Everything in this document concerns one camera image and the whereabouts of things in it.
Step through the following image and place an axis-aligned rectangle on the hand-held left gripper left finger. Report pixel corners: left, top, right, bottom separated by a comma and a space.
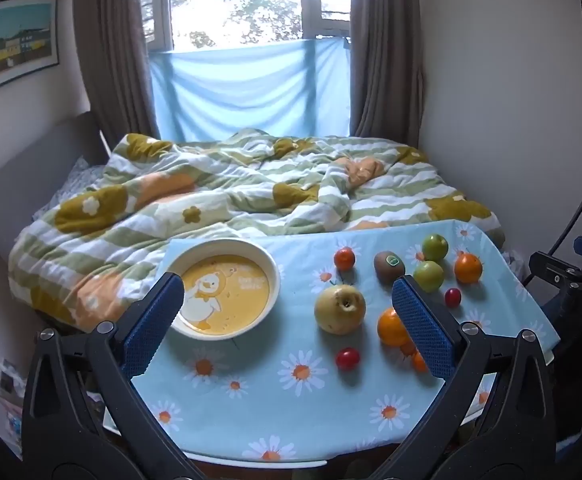
21, 272, 206, 480

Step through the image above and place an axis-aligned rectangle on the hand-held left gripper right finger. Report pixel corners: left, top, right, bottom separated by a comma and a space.
371, 275, 556, 480

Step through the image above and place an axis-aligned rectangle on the large orange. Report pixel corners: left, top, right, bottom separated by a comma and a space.
377, 307, 412, 348

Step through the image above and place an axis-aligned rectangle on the green round fruit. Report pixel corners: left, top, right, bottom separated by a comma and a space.
413, 260, 445, 293
422, 233, 449, 261

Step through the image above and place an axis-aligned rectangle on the cream bowl with duck print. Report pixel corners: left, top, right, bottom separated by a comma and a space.
163, 238, 280, 342

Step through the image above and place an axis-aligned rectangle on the yellow pear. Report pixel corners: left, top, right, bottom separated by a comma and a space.
314, 284, 366, 336

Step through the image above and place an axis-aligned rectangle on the brown kiwi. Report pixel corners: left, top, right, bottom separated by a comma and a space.
374, 251, 406, 285

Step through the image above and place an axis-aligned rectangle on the tangerine with green leaf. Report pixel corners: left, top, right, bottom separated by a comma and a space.
454, 251, 484, 284

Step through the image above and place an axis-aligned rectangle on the orange-red tomato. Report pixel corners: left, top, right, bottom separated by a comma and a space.
333, 247, 356, 272

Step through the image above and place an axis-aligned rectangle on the blue daisy tablecloth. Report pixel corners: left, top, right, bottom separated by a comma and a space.
103, 220, 562, 463

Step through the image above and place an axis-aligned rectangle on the green striped floral blanket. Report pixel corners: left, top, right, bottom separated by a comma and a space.
8, 127, 504, 333

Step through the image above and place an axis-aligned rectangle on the grey patterned bed sheet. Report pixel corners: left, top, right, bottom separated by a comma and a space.
33, 157, 106, 221

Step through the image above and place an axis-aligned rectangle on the grey bed headboard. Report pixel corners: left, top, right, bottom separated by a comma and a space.
0, 110, 109, 261

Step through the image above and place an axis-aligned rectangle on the light blue window cloth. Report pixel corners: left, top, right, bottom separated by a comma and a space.
148, 37, 354, 143

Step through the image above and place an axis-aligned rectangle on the window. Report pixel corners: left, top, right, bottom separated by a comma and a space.
141, 0, 354, 53

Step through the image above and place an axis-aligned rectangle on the framed wall picture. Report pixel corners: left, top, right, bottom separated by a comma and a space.
0, 0, 59, 103

